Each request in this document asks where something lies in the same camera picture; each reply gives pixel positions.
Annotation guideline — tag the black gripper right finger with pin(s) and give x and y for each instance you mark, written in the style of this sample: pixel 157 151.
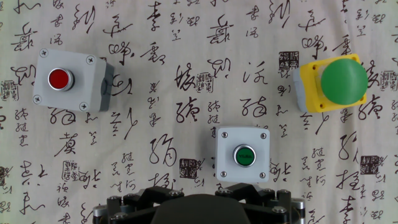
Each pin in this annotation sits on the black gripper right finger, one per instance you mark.
pixel 264 199

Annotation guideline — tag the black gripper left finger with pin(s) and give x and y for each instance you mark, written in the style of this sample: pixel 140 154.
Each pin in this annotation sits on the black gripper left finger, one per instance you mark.
pixel 133 202

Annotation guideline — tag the grey box green button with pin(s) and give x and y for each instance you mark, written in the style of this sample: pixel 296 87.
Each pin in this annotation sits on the grey box green button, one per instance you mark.
pixel 227 146

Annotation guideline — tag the grey box red button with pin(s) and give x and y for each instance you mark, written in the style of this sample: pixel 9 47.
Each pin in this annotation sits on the grey box red button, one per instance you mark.
pixel 84 81

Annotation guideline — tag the yellow box green mushroom button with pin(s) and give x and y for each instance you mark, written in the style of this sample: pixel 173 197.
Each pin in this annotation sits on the yellow box green mushroom button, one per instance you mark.
pixel 342 81

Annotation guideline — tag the beige calligraphy print tablecloth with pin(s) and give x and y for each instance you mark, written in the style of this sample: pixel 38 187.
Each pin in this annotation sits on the beige calligraphy print tablecloth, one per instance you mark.
pixel 186 46

